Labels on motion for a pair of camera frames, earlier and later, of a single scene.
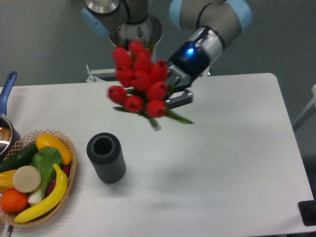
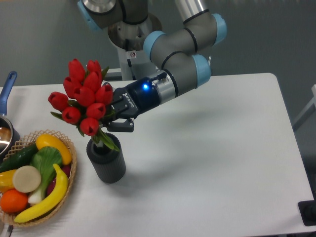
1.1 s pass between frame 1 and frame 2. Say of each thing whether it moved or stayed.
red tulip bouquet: moved
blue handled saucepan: stayed
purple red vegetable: stayed
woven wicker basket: stayed
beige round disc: stayed
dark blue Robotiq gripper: moved
